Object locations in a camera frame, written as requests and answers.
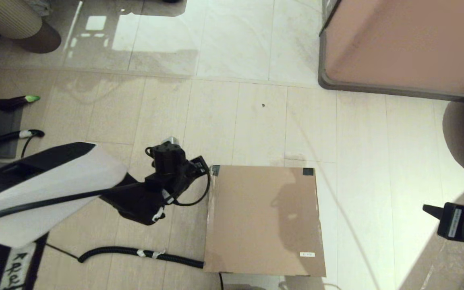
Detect brown cardboard shoe box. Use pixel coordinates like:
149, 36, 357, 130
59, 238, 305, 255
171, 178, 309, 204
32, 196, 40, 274
203, 165, 327, 278

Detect clear plastic wrap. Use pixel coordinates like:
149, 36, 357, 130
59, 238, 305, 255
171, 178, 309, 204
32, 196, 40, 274
419, 238, 464, 290

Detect black rod with green tip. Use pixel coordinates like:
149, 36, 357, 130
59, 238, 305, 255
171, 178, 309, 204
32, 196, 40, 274
0, 95, 40, 112

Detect pink cabinet with dark trim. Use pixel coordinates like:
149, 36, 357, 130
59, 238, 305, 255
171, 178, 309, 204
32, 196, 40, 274
317, 0, 464, 106

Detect grey crumpled cloth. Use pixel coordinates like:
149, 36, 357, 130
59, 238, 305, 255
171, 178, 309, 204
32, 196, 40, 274
25, 0, 51, 17

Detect beige ribbed cylinder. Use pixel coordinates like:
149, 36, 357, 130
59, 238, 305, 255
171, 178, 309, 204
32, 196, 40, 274
0, 0, 43, 39

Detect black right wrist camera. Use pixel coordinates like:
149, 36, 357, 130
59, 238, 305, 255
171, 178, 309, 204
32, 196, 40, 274
437, 202, 464, 241

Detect black corrugated cable conduit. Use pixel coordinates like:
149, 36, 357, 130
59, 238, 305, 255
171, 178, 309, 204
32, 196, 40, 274
45, 244, 205, 269

